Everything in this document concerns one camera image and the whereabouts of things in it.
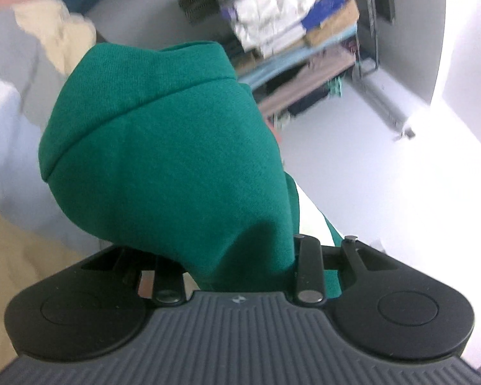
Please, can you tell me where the pastel patchwork quilt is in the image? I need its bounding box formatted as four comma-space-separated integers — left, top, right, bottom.
0, 0, 117, 354

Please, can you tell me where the white hanging jacket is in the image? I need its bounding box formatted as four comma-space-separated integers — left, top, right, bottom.
220, 0, 343, 59

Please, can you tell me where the green sweatshirt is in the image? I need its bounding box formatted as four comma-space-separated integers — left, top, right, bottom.
38, 40, 343, 299

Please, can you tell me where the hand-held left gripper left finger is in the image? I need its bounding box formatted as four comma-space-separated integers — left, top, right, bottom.
82, 244, 191, 306

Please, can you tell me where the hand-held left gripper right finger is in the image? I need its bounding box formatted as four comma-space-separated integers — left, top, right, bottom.
294, 234, 391, 306

